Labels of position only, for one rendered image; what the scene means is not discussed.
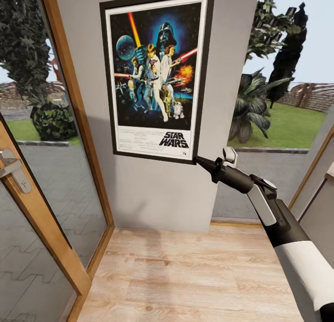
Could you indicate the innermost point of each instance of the poster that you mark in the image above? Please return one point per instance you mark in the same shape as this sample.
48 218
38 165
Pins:
156 56

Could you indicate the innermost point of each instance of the fixed window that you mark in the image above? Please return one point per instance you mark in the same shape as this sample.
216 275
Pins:
284 114

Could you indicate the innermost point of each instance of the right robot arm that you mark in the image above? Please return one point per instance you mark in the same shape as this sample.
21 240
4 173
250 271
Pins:
309 275

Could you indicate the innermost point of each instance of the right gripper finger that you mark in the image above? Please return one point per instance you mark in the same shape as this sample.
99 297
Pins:
207 160
210 167

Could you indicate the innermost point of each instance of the door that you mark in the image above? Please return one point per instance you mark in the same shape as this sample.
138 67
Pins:
55 218

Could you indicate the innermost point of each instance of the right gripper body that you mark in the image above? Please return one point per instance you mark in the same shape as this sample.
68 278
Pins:
226 174

